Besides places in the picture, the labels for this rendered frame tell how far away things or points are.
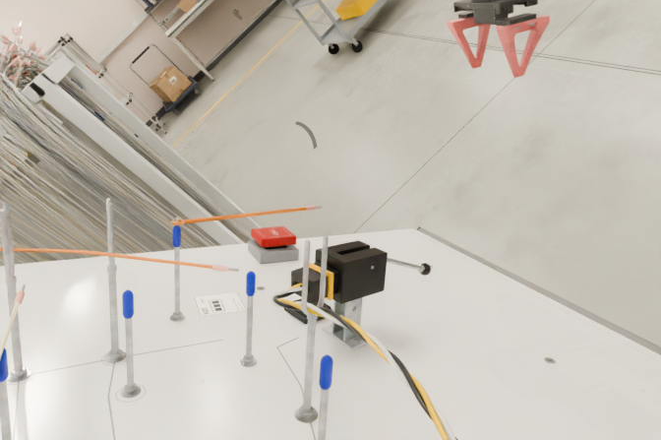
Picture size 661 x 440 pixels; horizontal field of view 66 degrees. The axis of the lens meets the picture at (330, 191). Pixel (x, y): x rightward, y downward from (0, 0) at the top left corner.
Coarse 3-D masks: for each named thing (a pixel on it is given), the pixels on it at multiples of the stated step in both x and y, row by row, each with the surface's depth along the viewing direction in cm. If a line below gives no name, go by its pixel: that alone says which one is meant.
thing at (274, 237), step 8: (256, 232) 70; (264, 232) 70; (272, 232) 70; (280, 232) 70; (288, 232) 71; (256, 240) 70; (264, 240) 67; (272, 240) 68; (280, 240) 68; (288, 240) 69; (272, 248) 69
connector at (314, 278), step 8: (320, 264) 48; (296, 272) 46; (312, 272) 46; (336, 272) 46; (296, 280) 45; (312, 280) 44; (320, 280) 44; (328, 280) 45; (336, 280) 46; (312, 288) 44; (328, 288) 45; (336, 288) 46; (312, 296) 44
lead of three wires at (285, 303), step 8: (288, 288) 44; (296, 288) 44; (272, 296) 42; (280, 296) 42; (272, 304) 40; (280, 304) 38; (288, 304) 38; (296, 304) 37; (312, 304) 36; (312, 312) 36
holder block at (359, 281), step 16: (320, 256) 48; (336, 256) 47; (352, 256) 47; (368, 256) 47; (384, 256) 48; (352, 272) 46; (368, 272) 48; (384, 272) 49; (352, 288) 47; (368, 288) 48; (384, 288) 50
